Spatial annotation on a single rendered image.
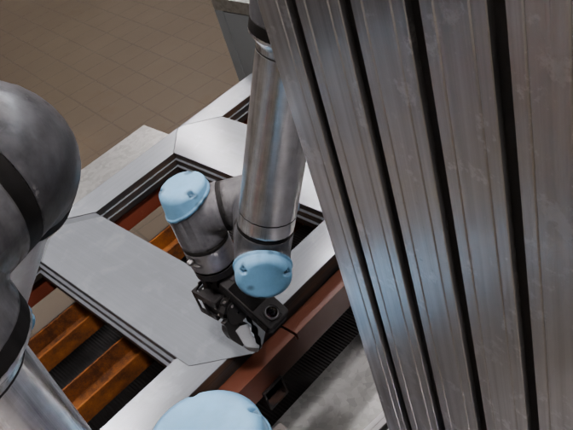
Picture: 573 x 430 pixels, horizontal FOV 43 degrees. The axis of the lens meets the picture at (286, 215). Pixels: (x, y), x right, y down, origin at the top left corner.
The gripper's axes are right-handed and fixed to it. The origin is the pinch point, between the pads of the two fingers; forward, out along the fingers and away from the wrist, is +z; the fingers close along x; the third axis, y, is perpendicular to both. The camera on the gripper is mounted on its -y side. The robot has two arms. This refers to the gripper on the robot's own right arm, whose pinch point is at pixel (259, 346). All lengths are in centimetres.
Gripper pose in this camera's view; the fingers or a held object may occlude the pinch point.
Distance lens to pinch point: 125.8
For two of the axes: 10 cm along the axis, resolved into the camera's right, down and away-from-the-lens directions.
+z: 2.6, 7.5, 6.1
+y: -7.2, -2.7, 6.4
